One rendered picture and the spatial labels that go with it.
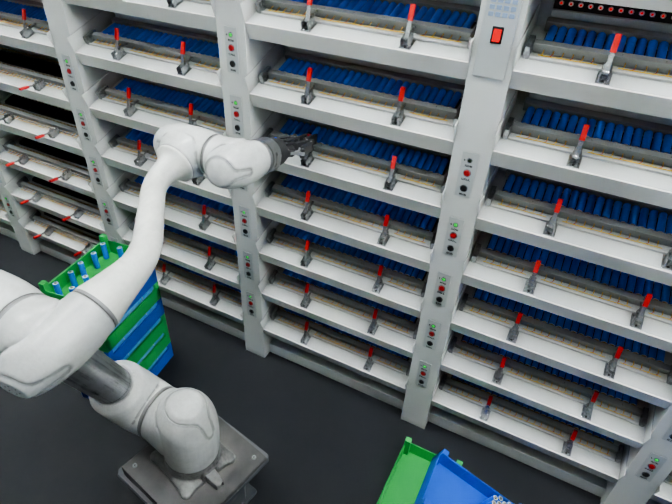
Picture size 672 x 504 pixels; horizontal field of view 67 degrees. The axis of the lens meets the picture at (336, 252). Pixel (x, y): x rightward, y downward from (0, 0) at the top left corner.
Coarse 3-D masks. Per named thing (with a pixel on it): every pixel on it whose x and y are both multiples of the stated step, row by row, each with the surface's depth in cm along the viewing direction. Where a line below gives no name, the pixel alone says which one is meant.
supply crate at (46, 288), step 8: (104, 240) 182; (96, 248) 181; (112, 248) 185; (88, 256) 178; (112, 256) 184; (72, 264) 172; (88, 264) 179; (104, 264) 181; (64, 272) 169; (88, 272) 177; (96, 272) 177; (56, 280) 166; (64, 280) 170; (80, 280) 173; (40, 288) 161; (48, 288) 162; (64, 288) 170; (56, 296) 160; (64, 296) 159
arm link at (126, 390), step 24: (0, 288) 88; (24, 288) 90; (96, 360) 118; (120, 360) 140; (72, 384) 117; (96, 384) 121; (120, 384) 129; (144, 384) 137; (168, 384) 146; (96, 408) 133; (120, 408) 133; (144, 408) 137
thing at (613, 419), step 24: (456, 336) 172; (456, 360) 167; (480, 360) 165; (504, 360) 157; (528, 360) 162; (480, 384) 165; (504, 384) 160; (528, 384) 160; (552, 384) 159; (576, 384) 156; (552, 408) 154; (576, 408) 154; (600, 408) 152; (624, 408) 150; (648, 408) 149; (600, 432) 152; (624, 432) 148; (648, 432) 144
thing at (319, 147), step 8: (272, 136) 158; (320, 144) 153; (320, 152) 154; (328, 152) 152; (336, 152) 150; (344, 152) 149; (352, 152) 149; (352, 160) 150; (360, 160) 148; (368, 160) 147; (376, 160) 146; (384, 160) 146; (368, 168) 147; (384, 168) 146; (400, 168) 143; (408, 168) 143; (416, 168) 142; (416, 176) 142; (424, 176) 141; (432, 176) 140; (440, 176) 140; (440, 184) 141
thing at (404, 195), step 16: (272, 128) 159; (288, 160) 154; (320, 160) 152; (336, 160) 151; (304, 176) 154; (320, 176) 150; (336, 176) 147; (352, 176) 147; (368, 176) 146; (400, 176) 145; (352, 192) 149; (368, 192) 145; (384, 192) 142; (400, 192) 141; (416, 192) 140; (432, 192) 140; (416, 208) 141; (432, 208) 138
